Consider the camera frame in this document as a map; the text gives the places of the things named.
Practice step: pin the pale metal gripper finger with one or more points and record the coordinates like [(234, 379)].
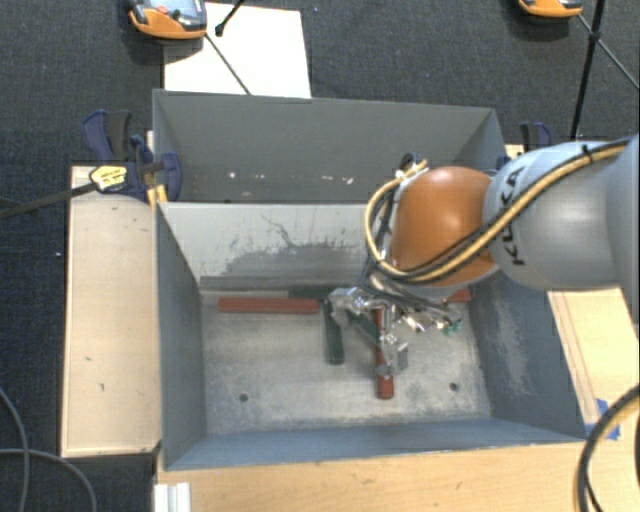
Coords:
[(400, 357), (384, 371)]

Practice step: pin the grey metal bin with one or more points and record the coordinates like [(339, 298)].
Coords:
[(280, 365)]

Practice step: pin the dark green flat block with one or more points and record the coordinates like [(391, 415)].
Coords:
[(366, 327), (335, 345), (310, 292)]

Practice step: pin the pale wood board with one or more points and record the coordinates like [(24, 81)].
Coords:
[(112, 325)]

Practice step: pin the red-brown flat block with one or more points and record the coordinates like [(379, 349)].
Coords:
[(267, 305), (385, 387), (462, 296)]

